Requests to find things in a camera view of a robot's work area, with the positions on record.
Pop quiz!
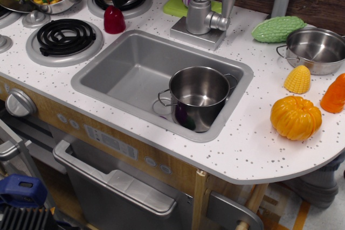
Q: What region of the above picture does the dark red toy sweet potato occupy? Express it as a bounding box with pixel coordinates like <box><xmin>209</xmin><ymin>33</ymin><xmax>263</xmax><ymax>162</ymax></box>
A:
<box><xmin>103</xmin><ymin>5</ymin><xmax>126</xmax><ymax>34</ymax></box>

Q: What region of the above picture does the grey toy sink basin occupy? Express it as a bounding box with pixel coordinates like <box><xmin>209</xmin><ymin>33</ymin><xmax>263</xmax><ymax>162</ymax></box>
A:
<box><xmin>71</xmin><ymin>30</ymin><xmax>253</xmax><ymax>142</ymax></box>

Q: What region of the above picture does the glass pot lid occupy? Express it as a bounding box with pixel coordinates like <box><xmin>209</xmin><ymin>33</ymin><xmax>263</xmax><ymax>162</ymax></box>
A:
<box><xmin>1</xmin><ymin>0</ymin><xmax>36</xmax><ymax>13</ymax></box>

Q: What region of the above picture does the steel pot in sink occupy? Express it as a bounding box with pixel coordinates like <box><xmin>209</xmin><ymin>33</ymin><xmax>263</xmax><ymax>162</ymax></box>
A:
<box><xmin>157</xmin><ymin>66</ymin><xmax>238</xmax><ymax>133</ymax></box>

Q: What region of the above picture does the green cutting board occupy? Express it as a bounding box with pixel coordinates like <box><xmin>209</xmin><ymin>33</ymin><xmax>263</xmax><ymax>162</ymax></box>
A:
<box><xmin>163</xmin><ymin>0</ymin><xmax>222</xmax><ymax>18</ymax></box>

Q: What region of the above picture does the black coil burner front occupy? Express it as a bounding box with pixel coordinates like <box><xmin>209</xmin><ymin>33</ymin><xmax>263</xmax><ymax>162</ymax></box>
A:
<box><xmin>36</xmin><ymin>19</ymin><xmax>97</xmax><ymax>57</ymax></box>

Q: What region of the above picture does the silver stove knob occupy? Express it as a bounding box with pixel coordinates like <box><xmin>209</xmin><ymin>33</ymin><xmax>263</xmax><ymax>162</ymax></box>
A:
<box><xmin>22</xmin><ymin>10</ymin><xmax>51</xmax><ymax>29</ymax></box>

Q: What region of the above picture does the silver toy faucet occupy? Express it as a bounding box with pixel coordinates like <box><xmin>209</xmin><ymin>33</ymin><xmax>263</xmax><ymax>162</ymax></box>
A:
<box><xmin>170</xmin><ymin>0</ymin><xmax>235</xmax><ymax>51</ymax></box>

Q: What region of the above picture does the silver oven dial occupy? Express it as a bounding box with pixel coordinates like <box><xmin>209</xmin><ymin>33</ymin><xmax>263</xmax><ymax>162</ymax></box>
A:
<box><xmin>5</xmin><ymin>88</ymin><xmax>37</xmax><ymax>117</ymax></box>

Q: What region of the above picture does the green toy bitter gourd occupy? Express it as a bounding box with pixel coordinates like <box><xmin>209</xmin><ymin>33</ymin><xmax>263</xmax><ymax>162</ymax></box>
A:
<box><xmin>251</xmin><ymin>16</ymin><xmax>307</xmax><ymax>43</ymax></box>

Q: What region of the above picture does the yellow toy corn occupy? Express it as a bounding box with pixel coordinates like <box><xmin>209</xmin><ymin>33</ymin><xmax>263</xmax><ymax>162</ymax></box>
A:
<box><xmin>284</xmin><ymin>65</ymin><xmax>311</xmax><ymax>94</ymax></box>

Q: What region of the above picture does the steel pan on counter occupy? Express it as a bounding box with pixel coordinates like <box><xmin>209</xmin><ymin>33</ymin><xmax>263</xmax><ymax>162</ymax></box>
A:
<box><xmin>276</xmin><ymin>27</ymin><xmax>344</xmax><ymax>75</ymax></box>

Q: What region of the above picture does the orange toy pumpkin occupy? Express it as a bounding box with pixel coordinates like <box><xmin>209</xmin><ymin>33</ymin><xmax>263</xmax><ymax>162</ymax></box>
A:
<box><xmin>270</xmin><ymin>96</ymin><xmax>322</xmax><ymax>141</ymax></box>

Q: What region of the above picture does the blue clamp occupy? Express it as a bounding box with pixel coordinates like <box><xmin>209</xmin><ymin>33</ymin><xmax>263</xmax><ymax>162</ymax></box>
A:
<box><xmin>1</xmin><ymin>174</ymin><xmax>48</xmax><ymax>208</ymax></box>

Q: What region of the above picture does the orange toy carrot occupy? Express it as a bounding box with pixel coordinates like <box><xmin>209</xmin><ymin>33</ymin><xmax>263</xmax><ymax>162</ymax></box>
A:
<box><xmin>320</xmin><ymin>73</ymin><xmax>344</xmax><ymax>113</ymax></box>

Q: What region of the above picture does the grey oven door handle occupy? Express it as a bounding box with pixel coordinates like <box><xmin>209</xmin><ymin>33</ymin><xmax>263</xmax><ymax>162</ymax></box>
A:
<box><xmin>53</xmin><ymin>140</ymin><xmax>177</xmax><ymax>217</ymax></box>

